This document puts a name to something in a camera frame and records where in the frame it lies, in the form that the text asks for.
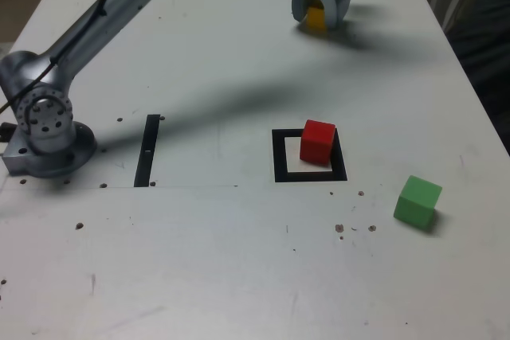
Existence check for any yellow cube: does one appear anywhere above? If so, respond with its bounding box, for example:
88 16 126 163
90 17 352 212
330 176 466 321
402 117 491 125
305 5 328 33

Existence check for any red cube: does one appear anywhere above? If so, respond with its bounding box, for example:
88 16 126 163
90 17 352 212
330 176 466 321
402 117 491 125
299 119 336 166

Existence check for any green cube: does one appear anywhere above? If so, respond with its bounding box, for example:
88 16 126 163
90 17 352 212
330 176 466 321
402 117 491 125
393 174 444 233

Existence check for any black tape square outline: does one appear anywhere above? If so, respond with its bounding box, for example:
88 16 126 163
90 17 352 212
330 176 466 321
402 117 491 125
271 127 348 184

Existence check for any black tape strip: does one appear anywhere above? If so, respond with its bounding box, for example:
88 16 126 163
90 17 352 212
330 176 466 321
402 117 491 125
133 114 161 189

